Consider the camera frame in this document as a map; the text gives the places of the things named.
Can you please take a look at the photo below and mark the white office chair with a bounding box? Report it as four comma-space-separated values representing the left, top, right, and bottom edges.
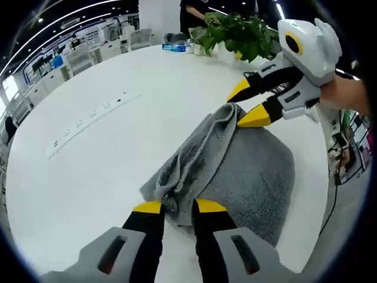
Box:
119, 25, 136, 54
129, 28, 153, 50

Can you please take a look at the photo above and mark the black office chair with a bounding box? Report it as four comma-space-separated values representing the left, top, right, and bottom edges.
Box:
4, 116, 19, 144

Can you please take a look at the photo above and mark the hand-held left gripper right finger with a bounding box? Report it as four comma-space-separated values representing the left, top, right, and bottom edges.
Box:
191, 198, 292, 283

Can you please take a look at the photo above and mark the white plant pot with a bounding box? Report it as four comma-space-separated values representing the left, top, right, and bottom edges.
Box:
187, 44, 207, 57

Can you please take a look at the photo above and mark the white inset power strip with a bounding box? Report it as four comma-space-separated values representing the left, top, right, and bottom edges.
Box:
46, 92, 143, 160

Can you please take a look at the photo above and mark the grey office chair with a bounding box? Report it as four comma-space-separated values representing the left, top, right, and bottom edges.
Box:
163, 32, 187, 44

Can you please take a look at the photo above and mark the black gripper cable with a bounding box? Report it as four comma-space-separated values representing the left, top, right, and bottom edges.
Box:
318, 173, 341, 235

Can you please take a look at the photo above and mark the white table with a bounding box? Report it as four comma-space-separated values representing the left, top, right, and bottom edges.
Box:
5, 43, 332, 275

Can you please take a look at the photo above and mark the green potted plant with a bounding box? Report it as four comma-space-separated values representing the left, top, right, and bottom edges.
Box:
194, 11, 281, 63

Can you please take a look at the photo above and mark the row of white cabinets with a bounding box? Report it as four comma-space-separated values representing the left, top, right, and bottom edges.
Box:
17, 35, 124, 104

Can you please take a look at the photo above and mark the person's right hand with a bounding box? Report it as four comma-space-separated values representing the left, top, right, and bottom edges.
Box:
319, 75, 372, 116

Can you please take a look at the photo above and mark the grey towel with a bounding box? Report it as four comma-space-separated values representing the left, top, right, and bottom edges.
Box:
139, 102, 296, 248

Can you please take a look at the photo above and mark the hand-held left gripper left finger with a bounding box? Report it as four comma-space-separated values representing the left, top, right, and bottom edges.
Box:
41, 200, 166, 283

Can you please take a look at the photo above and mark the blue tissue pack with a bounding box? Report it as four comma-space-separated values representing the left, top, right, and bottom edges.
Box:
161, 42, 189, 54

